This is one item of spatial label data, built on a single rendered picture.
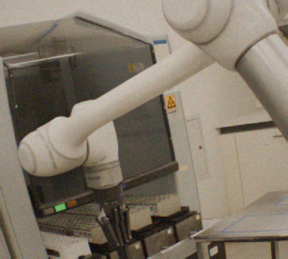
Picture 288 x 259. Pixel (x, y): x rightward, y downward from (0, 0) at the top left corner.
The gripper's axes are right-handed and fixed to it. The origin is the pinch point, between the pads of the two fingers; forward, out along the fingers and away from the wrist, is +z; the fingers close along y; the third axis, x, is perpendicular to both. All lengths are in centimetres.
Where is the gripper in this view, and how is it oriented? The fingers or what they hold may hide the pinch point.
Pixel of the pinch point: (124, 255)
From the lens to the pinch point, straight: 142.7
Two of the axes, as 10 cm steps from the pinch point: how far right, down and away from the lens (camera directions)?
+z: 2.1, 9.8, 0.4
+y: -5.0, 1.5, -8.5
